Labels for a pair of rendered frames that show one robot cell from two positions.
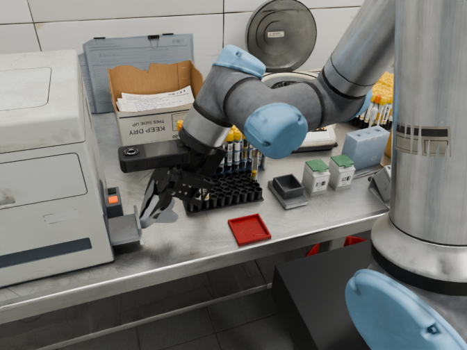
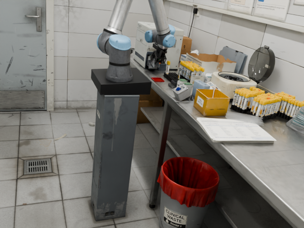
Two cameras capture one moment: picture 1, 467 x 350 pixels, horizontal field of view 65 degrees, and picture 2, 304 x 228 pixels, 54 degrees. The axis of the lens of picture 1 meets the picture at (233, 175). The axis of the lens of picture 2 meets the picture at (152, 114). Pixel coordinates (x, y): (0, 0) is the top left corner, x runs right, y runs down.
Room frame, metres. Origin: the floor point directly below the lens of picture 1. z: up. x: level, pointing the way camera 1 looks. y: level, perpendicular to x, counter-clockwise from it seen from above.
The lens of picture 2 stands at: (0.43, -1.96, 1.45)
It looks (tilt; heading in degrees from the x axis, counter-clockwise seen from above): 23 degrees down; 87
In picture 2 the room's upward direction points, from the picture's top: 8 degrees clockwise
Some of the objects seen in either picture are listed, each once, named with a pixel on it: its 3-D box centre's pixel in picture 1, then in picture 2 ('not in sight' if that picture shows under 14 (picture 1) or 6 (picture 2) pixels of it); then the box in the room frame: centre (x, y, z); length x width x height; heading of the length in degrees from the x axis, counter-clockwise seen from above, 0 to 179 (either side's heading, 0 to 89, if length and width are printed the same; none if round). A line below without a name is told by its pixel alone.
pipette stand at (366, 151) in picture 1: (363, 151); (200, 91); (0.77, -0.31, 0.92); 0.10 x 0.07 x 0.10; 117
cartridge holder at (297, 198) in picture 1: (288, 188); (176, 83); (0.65, -0.12, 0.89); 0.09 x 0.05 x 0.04; 23
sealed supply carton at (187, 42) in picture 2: not in sight; (173, 44); (0.68, 0.85, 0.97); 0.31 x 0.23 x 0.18; 104
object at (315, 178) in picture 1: (315, 177); (181, 85); (0.67, -0.19, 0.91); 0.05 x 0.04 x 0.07; 21
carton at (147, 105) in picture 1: (161, 108); (209, 67); (0.90, 0.20, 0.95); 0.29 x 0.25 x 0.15; 21
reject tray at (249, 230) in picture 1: (249, 228); (157, 79); (0.53, -0.04, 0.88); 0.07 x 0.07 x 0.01; 21
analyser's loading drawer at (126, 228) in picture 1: (80, 233); (148, 61); (0.46, 0.27, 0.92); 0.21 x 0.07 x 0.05; 111
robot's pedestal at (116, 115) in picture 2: not in sight; (112, 154); (0.30, -0.31, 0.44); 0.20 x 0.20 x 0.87; 21
